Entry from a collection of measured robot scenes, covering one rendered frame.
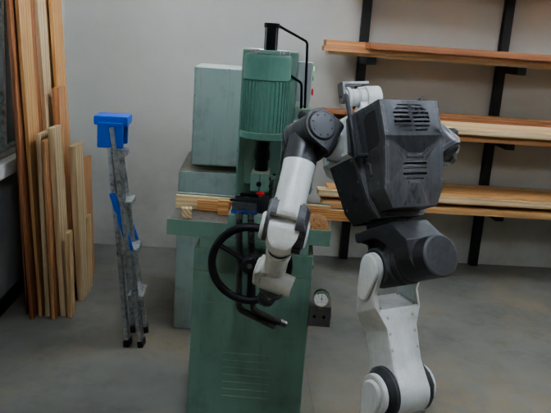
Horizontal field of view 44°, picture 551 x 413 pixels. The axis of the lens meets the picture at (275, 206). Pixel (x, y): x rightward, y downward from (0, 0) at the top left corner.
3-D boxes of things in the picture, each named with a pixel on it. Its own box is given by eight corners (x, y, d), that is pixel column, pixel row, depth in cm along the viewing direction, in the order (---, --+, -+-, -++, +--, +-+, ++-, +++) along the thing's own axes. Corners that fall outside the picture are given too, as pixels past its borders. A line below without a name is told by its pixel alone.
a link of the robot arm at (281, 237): (292, 280, 192) (300, 249, 175) (257, 272, 192) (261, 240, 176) (299, 248, 197) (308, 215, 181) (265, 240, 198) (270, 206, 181)
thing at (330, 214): (197, 210, 261) (197, 200, 261) (198, 209, 263) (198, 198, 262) (350, 221, 260) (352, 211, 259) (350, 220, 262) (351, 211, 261)
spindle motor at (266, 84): (237, 140, 247) (242, 52, 239) (241, 133, 264) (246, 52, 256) (285, 143, 246) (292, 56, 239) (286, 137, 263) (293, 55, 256)
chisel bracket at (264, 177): (249, 195, 255) (250, 173, 253) (252, 187, 269) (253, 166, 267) (269, 196, 255) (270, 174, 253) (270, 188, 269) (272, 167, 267)
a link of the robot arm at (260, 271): (278, 297, 204) (283, 278, 192) (250, 287, 204) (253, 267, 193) (285, 279, 207) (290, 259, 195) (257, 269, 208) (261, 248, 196)
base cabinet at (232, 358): (184, 440, 267) (191, 270, 250) (204, 371, 323) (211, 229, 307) (298, 450, 266) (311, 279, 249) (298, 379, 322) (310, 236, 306)
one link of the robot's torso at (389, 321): (441, 414, 190) (433, 248, 190) (390, 426, 182) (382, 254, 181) (406, 401, 204) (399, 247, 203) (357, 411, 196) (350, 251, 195)
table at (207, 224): (160, 241, 239) (160, 224, 237) (175, 220, 268) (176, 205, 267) (331, 255, 237) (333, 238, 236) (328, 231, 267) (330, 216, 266)
